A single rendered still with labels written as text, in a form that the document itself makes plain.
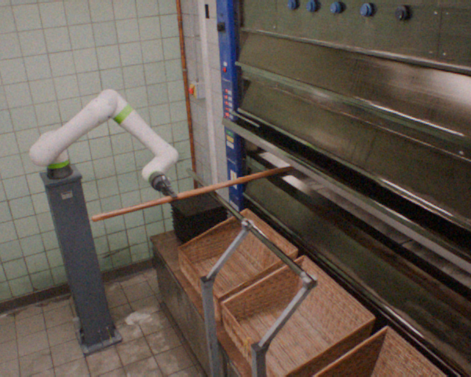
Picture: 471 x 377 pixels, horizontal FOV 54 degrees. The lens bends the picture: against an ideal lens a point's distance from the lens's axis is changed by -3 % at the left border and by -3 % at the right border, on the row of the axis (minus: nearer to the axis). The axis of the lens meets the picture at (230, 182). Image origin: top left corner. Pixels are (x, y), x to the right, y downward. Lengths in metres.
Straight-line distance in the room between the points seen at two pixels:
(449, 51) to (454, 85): 0.10
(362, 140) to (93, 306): 2.00
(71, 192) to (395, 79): 1.82
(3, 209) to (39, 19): 1.29
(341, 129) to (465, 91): 0.63
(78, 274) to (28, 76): 1.29
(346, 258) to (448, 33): 1.07
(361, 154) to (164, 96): 1.92
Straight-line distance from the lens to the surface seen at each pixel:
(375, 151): 1.84
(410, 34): 1.66
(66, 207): 2.79
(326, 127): 2.07
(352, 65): 1.89
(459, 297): 1.75
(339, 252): 2.20
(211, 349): 2.37
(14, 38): 3.25
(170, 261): 2.96
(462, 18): 1.53
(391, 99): 1.71
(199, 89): 3.18
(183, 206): 2.97
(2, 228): 3.59
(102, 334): 3.30
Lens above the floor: 2.20
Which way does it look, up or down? 25 degrees down
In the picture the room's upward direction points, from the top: 4 degrees counter-clockwise
